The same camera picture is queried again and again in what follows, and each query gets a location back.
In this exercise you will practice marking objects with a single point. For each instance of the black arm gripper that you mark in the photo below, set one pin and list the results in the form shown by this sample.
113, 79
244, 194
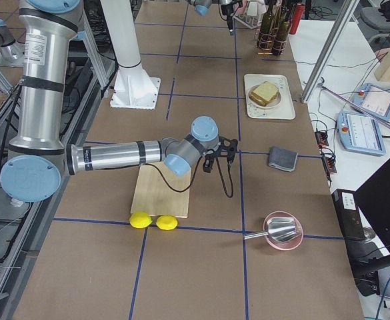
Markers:
227, 10

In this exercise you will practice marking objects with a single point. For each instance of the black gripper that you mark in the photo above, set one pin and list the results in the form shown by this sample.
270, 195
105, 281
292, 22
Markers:
208, 162

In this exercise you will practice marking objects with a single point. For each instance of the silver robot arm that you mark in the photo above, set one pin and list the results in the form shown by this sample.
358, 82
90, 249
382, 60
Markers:
37, 159
202, 6

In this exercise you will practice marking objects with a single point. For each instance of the cream bear serving tray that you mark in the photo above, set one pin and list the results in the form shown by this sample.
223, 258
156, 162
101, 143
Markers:
284, 110

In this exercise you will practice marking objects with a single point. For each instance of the dark green wine bottle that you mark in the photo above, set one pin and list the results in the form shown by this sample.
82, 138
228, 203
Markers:
267, 22

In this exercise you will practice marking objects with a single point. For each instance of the folded grey cloth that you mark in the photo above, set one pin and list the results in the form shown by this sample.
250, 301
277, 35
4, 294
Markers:
282, 159

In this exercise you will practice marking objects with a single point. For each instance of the red bottle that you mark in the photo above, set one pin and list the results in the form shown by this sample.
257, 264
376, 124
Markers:
296, 18

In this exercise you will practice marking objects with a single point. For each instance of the wooden cutting board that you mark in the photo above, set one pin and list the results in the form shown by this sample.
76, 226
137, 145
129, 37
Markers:
153, 196

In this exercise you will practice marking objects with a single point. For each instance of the yellow lemon right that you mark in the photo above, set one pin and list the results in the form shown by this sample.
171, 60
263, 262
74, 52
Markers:
167, 222

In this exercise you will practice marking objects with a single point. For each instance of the yellow lemon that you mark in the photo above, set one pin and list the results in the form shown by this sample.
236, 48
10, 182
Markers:
140, 220
167, 222

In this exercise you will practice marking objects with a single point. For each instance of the metal scoop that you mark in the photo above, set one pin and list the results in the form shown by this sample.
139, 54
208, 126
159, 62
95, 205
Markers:
278, 229

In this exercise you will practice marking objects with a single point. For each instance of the pink bowl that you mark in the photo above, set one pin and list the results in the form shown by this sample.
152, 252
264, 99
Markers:
290, 245

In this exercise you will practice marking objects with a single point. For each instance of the yellow lemon left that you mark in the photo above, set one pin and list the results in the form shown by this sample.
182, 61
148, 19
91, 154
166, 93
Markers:
140, 220

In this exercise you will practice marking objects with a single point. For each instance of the black computer box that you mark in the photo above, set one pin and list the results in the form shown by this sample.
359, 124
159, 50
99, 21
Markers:
348, 215

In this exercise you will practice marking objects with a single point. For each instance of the blue teach pendant near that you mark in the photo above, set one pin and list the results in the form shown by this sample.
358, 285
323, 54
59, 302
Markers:
360, 133

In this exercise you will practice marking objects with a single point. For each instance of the blue teach pendant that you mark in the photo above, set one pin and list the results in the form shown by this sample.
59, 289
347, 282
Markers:
360, 133
375, 99

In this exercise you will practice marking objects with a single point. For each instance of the blue teach pendant far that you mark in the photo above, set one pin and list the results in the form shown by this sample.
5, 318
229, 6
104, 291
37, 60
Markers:
375, 99

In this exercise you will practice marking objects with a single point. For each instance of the black monitor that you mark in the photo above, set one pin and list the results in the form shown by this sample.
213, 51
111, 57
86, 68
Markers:
373, 199

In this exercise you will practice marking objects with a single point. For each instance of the copper wire bottle rack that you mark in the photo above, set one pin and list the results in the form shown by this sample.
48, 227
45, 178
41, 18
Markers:
269, 43

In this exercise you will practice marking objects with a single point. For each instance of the aluminium frame post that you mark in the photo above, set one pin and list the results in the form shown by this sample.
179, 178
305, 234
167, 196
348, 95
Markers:
336, 32

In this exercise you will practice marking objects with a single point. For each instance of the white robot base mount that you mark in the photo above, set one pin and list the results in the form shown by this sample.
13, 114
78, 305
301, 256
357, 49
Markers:
133, 87

